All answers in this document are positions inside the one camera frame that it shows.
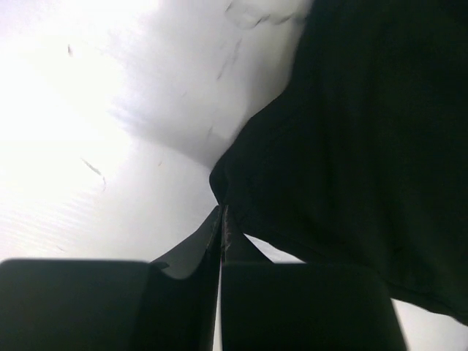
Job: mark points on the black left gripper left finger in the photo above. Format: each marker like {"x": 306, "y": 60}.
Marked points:
{"x": 166, "y": 304}

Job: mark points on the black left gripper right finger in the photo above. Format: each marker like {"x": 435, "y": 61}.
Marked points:
{"x": 300, "y": 306}

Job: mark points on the black t shirt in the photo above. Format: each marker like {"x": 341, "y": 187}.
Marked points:
{"x": 362, "y": 159}

